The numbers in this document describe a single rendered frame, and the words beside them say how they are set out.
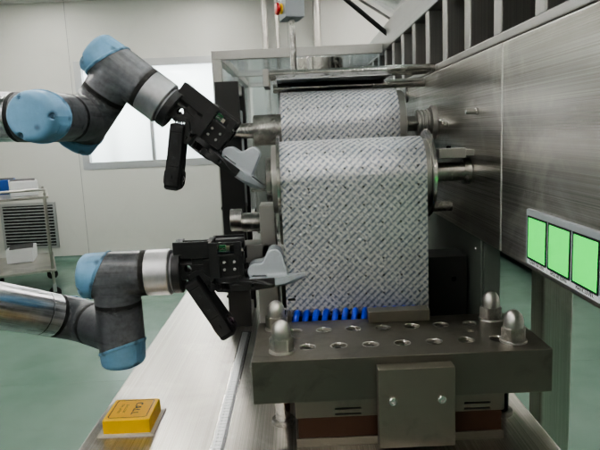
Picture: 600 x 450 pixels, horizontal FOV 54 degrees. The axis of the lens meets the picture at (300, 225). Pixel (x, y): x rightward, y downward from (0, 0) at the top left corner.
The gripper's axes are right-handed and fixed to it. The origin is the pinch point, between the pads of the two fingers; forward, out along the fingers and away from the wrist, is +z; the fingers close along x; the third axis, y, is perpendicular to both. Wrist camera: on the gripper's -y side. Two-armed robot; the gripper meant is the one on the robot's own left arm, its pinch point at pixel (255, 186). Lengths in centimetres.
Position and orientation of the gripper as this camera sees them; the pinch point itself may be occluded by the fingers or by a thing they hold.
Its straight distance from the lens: 101.6
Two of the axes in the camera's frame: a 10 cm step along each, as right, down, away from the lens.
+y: 6.0, -7.9, -1.2
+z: 8.0, 5.9, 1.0
